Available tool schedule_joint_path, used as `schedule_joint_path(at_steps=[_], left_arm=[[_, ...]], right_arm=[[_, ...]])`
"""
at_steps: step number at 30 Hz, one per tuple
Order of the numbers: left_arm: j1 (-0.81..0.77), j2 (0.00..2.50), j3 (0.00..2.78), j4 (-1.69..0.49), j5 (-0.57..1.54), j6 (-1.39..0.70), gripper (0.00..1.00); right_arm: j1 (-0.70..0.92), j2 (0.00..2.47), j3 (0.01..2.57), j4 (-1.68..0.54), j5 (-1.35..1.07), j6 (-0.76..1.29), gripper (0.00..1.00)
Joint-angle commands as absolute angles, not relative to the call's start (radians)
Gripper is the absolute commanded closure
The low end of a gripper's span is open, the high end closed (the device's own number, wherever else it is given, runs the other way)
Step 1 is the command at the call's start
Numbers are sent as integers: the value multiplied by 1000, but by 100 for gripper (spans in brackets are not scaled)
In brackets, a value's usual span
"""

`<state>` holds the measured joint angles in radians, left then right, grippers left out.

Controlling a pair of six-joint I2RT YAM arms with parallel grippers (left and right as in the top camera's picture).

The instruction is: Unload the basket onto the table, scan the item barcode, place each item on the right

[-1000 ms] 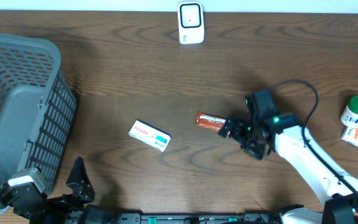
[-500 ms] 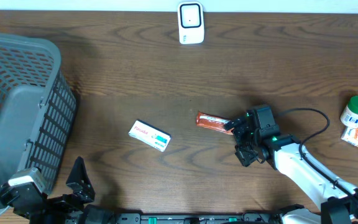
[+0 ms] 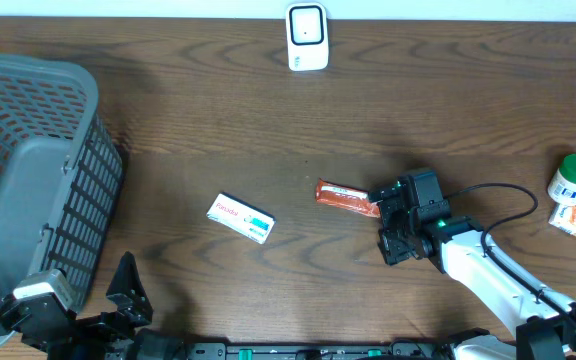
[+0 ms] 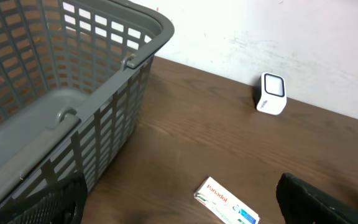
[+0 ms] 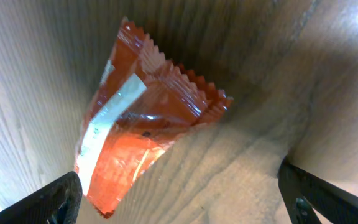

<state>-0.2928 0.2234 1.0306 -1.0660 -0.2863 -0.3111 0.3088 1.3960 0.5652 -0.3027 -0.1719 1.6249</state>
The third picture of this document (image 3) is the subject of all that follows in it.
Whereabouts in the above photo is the grey plastic mesh basket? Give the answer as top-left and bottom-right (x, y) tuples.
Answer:
(0, 54), (124, 346)

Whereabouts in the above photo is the white Panadol medicine box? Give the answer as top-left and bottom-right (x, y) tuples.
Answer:
(206, 193), (276, 244)

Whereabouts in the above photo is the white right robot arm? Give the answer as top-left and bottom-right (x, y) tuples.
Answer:
(368, 169), (576, 359)

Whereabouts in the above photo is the red Top chocolate bar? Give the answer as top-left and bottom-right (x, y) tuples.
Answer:
(315, 179), (381, 218)

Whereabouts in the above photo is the green lid jar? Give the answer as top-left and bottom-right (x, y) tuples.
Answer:
(547, 154), (576, 206)

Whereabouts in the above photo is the white barcode scanner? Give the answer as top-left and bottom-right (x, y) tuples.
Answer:
(285, 2), (329, 72)

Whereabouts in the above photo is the orange juice carton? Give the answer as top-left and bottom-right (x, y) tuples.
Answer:
(548, 204), (576, 237)

